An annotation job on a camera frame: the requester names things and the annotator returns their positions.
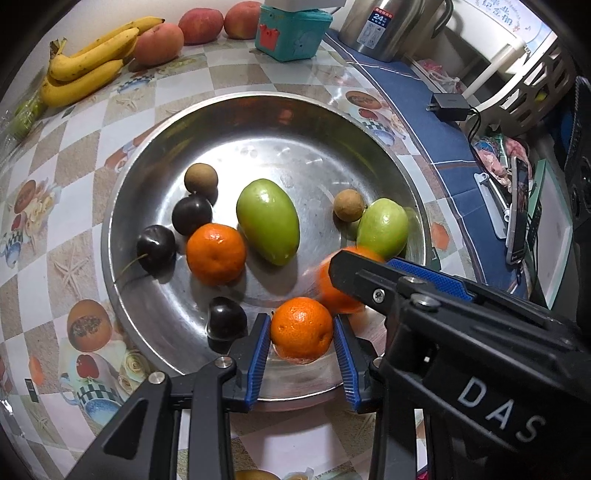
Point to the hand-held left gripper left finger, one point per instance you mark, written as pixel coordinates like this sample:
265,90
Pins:
258,364

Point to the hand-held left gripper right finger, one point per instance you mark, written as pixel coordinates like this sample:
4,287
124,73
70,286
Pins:
348,369

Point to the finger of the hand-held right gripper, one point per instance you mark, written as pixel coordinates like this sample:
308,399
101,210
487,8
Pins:
429,277
364,279

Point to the orange mandarin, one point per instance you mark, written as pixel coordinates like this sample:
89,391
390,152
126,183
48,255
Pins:
216,254
339,300
301,330

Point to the round green mango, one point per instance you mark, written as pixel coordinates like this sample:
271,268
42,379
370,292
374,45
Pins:
382,227

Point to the brown longan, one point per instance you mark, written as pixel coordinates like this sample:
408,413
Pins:
201,179
347,204

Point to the steel bowl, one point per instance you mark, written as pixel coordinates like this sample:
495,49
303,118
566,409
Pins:
300,152

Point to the dark purple plum with stem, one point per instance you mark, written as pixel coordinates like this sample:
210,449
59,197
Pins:
156,247

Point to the packed green fruits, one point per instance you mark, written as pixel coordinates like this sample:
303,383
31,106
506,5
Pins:
25,115

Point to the black phone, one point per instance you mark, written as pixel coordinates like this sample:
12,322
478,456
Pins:
518,217

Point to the green and white box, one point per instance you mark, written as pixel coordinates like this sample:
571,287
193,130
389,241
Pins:
549,230

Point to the pink printed bag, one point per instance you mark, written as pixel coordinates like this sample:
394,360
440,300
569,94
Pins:
494,159

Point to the black power adapter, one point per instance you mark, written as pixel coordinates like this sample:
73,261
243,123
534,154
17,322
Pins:
445,102

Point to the black device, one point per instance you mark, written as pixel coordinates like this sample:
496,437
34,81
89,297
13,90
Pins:
579,152

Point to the white plastic basket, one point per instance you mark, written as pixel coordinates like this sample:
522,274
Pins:
521,97

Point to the steel kettle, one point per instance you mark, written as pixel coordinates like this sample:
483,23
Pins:
388,27

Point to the teal power strip box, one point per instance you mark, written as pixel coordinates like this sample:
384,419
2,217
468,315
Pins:
293,34

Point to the red peach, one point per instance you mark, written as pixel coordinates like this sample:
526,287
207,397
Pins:
157,44
242,19
201,25

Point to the bunch of yellow bananas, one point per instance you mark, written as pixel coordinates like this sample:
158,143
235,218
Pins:
83,85

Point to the clear plastic clamshell box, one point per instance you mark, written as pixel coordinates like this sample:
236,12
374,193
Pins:
14,124

